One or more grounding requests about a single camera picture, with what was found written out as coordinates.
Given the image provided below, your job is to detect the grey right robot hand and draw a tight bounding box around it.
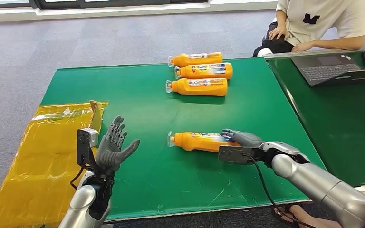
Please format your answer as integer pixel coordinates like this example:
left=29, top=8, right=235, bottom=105
left=220, top=128, right=265, bottom=149

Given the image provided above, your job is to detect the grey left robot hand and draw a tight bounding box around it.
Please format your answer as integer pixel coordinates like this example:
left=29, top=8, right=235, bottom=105
left=96, top=115, right=141, bottom=177

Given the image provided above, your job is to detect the orange bottle with clear cap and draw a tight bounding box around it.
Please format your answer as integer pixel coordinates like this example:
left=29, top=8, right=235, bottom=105
left=165, top=77, right=229, bottom=97
left=167, top=130, right=242, bottom=153
left=168, top=52, right=223, bottom=68
left=174, top=62, right=234, bottom=80

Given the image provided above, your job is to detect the yellow plastic-wrapped cardboard sheet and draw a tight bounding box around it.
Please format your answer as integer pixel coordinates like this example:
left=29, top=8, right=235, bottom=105
left=0, top=100, right=110, bottom=228

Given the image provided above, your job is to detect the person's foot in sandal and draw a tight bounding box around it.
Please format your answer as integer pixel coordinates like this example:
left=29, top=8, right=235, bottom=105
left=274, top=204, right=343, bottom=228

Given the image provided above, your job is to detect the dark grey laptop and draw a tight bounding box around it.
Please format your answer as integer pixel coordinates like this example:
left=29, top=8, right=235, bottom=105
left=291, top=53, right=365, bottom=87

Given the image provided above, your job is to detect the person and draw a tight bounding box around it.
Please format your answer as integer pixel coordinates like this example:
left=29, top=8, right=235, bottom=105
left=253, top=0, right=365, bottom=58

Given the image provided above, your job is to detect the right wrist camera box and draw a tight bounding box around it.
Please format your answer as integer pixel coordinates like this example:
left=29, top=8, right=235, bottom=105
left=218, top=145, right=266, bottom=165

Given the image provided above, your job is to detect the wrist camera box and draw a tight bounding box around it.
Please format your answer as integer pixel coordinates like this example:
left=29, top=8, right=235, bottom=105
left=77, top=127, right=99, bottom=168
left=218, top=145, right=266, bottom=165

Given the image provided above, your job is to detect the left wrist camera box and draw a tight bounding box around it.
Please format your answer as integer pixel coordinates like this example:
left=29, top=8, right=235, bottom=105
left=77, top=127, right=99, bottom=168

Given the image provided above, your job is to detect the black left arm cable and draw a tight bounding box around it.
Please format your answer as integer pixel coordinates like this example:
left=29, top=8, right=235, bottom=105
left=69, top=163, right=86, bottom=190

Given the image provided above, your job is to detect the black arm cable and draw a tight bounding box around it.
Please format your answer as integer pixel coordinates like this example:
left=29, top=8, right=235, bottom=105
left=247, top=153, right=317, bottom=228
left=69, top=163, right=86, bottom=190

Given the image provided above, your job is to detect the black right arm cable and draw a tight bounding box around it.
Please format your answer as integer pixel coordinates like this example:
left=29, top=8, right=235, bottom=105
left=247, top=153, right=317, bottom=228

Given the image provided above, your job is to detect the black window frame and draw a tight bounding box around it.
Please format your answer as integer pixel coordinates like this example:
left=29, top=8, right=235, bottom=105
left=0, top=0, right=209, bottom=10

